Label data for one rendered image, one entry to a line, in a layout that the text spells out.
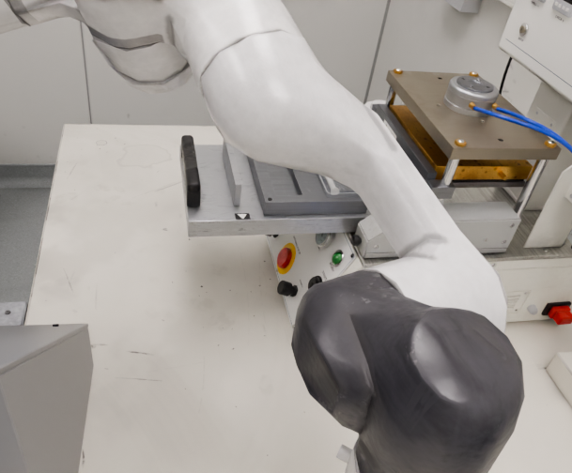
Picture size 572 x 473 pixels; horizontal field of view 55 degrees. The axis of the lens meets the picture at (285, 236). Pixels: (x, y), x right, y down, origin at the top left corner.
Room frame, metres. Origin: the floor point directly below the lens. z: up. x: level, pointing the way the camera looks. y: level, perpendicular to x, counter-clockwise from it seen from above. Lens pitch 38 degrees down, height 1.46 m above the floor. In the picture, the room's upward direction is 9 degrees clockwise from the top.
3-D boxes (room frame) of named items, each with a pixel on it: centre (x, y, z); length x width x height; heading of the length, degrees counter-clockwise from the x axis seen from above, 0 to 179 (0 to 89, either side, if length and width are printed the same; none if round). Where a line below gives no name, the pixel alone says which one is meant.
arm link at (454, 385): (0.26, -0.09, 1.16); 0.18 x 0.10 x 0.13; 33
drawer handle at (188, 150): (0.73, 0.17, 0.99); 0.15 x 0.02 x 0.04; 18
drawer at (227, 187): (0.77, 0.03, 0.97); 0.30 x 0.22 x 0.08; 108
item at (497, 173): (0.85, -0.26, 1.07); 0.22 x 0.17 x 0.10; 18
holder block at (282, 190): (0.78, -0.01, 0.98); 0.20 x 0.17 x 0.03; 18
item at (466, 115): (0.85, -0.29, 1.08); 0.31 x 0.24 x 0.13; 18
